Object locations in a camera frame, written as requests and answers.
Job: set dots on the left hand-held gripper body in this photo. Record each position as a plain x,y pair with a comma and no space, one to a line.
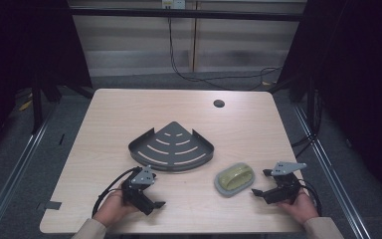
138,195

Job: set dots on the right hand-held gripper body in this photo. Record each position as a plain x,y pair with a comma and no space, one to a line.
285,191

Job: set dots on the dark grey corner shelf rack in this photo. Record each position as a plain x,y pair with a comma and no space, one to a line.
170,156

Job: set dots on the person's right hand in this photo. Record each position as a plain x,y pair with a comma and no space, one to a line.
301,209

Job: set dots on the person's left hand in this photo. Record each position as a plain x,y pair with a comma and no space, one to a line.
111,207

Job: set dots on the black table grommet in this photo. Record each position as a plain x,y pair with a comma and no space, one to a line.
219,103

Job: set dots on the grey tape strip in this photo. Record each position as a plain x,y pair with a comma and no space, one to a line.
53,205

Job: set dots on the small black tape piece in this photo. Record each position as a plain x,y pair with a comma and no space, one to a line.
61,139

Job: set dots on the black curtain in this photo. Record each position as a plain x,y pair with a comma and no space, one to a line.
23,43
361,83

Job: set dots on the black metal stand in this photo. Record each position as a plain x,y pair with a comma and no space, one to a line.
37,106

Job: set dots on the black metal crossbar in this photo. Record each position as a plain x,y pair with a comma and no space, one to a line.
212,14

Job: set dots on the white power outlet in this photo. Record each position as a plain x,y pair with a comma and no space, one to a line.
173,3

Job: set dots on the metal floor rail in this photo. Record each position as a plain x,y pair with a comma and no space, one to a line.
331,186
16,169

